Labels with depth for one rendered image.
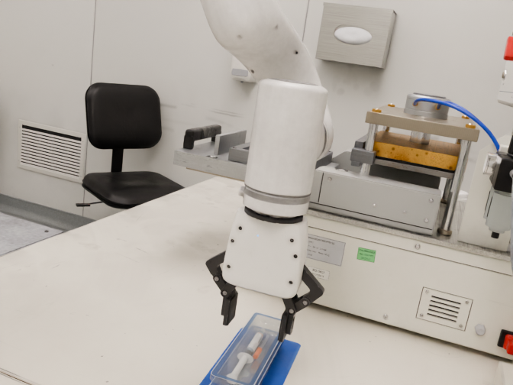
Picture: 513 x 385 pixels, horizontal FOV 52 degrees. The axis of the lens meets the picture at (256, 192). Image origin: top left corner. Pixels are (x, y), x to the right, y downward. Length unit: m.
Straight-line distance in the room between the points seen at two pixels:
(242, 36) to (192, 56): 2.19
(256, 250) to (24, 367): 0.33
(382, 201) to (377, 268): 0.12
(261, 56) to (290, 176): 0.16
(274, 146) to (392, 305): 0.43
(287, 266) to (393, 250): 0.30
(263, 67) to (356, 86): 1.85
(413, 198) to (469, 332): 0.24
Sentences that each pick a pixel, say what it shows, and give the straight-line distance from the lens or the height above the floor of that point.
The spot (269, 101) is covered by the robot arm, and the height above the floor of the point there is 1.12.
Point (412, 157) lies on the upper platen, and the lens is 0.94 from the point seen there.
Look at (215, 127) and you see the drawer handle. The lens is 1.17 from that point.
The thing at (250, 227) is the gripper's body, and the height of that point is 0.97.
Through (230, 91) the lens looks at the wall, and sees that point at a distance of 2.72.
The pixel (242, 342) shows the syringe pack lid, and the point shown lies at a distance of 0.74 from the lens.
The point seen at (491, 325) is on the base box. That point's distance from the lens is 0.94.
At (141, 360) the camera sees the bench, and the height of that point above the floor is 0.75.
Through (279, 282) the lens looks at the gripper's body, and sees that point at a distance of 0.66.
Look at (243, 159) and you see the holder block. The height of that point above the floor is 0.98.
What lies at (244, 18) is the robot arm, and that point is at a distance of 0.62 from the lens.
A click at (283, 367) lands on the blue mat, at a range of 0.79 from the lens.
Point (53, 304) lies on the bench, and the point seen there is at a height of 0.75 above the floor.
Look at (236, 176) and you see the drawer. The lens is 1.01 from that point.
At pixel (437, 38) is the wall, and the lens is 2.50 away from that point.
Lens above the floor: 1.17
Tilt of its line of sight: 14 degrees down
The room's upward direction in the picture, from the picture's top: 8 degrees clockwise
